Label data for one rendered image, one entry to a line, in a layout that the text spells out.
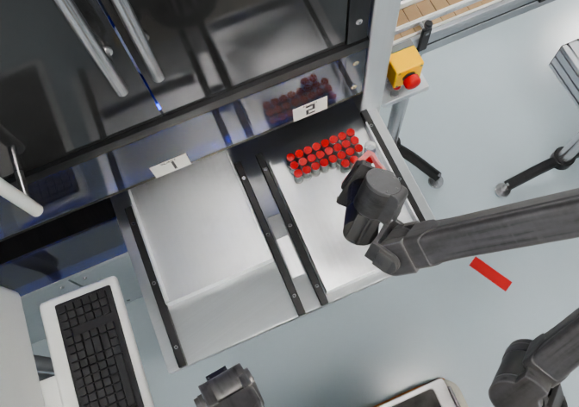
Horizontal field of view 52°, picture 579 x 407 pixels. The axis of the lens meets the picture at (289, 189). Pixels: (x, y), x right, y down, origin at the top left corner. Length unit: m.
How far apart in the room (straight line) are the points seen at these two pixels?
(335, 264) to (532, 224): 0.64
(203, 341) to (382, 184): 0.64
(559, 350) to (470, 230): 0.21
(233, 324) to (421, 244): 0.60
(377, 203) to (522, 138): 1.71
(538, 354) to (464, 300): 1.37
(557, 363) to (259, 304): 0.67
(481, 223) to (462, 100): 1.76
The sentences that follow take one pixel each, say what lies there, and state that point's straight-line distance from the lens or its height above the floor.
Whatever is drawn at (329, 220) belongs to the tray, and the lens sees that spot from 1.40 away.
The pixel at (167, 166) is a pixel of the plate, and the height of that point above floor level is 1.02.
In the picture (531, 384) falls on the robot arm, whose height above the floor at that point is 1.31.
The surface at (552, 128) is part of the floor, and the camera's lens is 2.63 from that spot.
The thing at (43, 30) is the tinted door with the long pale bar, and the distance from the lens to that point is 0.91.
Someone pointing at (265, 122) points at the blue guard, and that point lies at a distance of 1.32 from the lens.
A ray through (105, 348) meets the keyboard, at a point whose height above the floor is 0.83.
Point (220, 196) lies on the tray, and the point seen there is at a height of 0.88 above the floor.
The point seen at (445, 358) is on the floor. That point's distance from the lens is 2.27.
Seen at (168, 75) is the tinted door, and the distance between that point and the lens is 1.07.
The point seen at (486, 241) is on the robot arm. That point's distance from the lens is 0.86.
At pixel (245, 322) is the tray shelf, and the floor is 0.88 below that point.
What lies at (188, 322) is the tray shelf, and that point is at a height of 0.88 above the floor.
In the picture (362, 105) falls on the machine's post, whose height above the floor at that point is 0.92.
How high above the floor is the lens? 2.22
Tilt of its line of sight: 70 degrees down
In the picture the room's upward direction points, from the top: 9 degrees counter-clockwise
